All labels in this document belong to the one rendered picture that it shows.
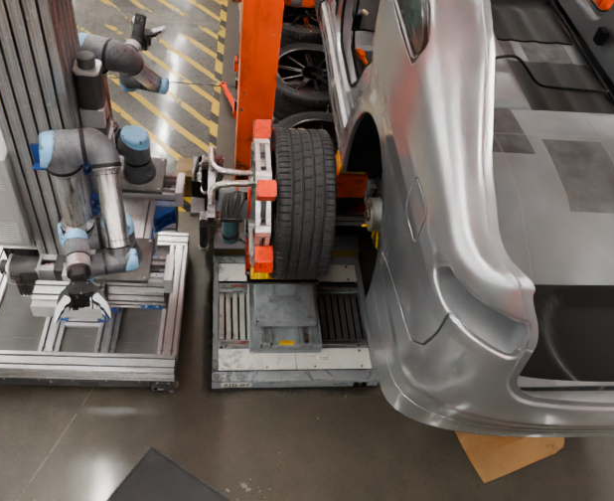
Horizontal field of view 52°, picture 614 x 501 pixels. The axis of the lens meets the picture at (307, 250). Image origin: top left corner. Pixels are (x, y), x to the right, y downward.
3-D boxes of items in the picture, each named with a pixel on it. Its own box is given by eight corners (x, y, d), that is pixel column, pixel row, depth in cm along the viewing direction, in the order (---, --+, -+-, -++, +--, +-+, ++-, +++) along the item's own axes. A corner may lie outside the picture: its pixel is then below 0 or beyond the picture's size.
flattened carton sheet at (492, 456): (573, 445, 312) (576, 442, 309) (483, 484, 293) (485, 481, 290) (538, 394, 329) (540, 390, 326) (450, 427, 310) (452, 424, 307)
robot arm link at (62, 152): (105, 254, 238) (84, 143, 197) (64, 260, 234) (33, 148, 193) (102, 232, 245) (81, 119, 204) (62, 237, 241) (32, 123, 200)
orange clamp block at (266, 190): (274, 201, 249) (277, 197, 240) (254, 201, 248) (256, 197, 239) (275, 184, 249) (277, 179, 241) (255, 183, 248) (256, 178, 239)
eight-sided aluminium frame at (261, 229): (264, 290, 279) (274, 205, 238) (249, 290, 278) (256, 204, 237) (259, 203, 313) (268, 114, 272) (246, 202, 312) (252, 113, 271)
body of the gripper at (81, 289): (94, 310, 193) (91, 279, 201) (94, 293, 187) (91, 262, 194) (68, 312, 191) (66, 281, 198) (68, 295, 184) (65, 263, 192)
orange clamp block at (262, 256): (271, 255, 261) (272, 273, 255) (252, 255, 260) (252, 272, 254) (272, 245, 256) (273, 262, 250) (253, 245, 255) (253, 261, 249)
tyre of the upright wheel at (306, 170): (345, 202, 233) (326, 98, 277) (281, 200, 230) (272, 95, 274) (321, 309, 281) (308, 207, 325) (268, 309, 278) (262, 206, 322)
